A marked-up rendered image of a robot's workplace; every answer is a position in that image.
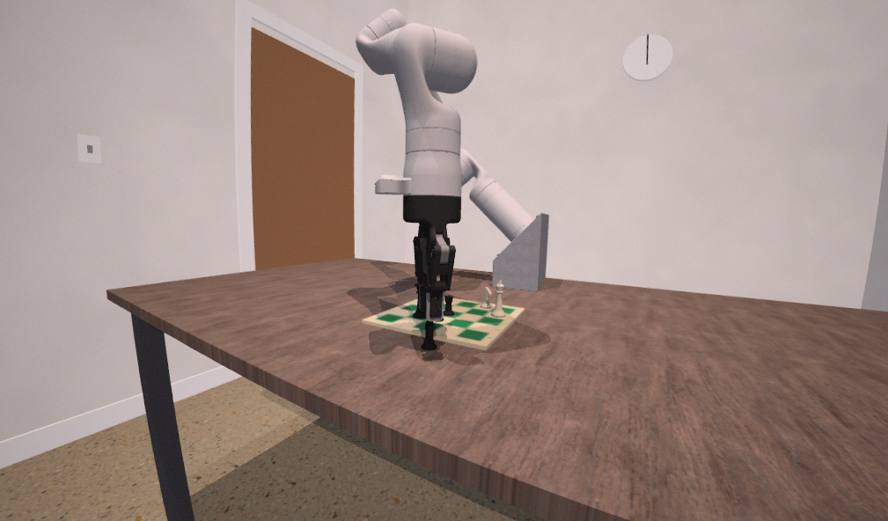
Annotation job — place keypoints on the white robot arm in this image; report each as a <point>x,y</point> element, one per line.
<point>448,63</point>

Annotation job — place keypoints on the green and cream chessboard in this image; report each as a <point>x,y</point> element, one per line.
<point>470,326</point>

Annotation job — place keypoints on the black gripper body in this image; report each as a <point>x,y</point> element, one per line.
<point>432,213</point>

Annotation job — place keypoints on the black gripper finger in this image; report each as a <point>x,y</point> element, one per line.
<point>442,262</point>
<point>420,275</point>

